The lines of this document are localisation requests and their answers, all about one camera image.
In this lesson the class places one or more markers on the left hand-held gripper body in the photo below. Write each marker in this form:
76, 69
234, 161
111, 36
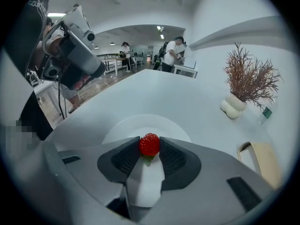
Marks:
77, 24

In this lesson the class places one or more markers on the tan book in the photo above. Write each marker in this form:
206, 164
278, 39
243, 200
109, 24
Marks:
264, 160

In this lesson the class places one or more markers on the person's black t-shirt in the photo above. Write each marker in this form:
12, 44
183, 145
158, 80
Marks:
25, 32

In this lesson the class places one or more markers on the white cabinet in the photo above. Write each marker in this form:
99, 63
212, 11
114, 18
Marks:
185, 70

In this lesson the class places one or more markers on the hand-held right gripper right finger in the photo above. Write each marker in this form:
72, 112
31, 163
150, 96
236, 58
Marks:
206, 172

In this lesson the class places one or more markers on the dried reddish plant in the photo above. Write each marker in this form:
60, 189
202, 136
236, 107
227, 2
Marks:
250, 76

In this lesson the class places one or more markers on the white side table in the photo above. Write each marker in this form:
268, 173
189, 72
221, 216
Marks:
47, 90

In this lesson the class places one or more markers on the white bubble vase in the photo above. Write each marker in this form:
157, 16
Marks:
233, 107

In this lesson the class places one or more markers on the spare grey hand-held gripper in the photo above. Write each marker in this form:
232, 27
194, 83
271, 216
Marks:
32, 77

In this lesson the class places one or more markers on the person's left hand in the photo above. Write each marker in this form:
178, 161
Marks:
56, 47

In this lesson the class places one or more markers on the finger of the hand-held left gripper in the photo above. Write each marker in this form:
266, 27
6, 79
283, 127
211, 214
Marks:
70, 78
89, 63

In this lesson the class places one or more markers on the person's black trouser leg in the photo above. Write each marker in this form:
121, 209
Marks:
35, 118

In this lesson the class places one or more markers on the white plate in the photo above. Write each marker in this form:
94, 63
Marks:
145, 125

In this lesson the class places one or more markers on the clear water bottle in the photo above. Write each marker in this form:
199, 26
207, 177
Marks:
267, 112

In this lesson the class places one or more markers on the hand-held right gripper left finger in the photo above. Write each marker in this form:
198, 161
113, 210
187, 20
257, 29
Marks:
89, 172

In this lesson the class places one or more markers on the red strawberry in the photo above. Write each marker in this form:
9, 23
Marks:
149, 144

